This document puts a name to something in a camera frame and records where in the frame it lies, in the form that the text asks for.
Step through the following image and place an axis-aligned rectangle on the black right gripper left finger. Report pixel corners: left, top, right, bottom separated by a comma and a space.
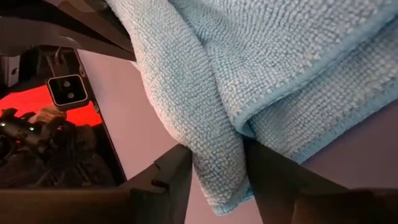
0, 143, 193, 224

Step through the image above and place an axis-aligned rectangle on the light blue microfibre towel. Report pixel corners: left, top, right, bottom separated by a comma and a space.
104, 0, 398, 216

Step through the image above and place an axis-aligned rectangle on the small white box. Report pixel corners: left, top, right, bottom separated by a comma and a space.
0, 54, 21, 88

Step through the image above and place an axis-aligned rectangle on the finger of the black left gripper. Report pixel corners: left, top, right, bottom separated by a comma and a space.
0, 17, 137, 62
46, 0, 135, 50

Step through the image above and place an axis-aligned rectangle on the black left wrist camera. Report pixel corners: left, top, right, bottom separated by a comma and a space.
45, 73, 90, 112

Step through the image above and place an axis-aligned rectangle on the person's hand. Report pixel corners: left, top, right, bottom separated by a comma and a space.
27, 105, 68, 125

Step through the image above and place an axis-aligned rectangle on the black metal table frame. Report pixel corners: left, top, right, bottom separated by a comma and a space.
74, 49, 127, 184

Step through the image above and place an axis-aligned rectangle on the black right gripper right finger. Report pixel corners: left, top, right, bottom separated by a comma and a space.
242, 136, 398, 224

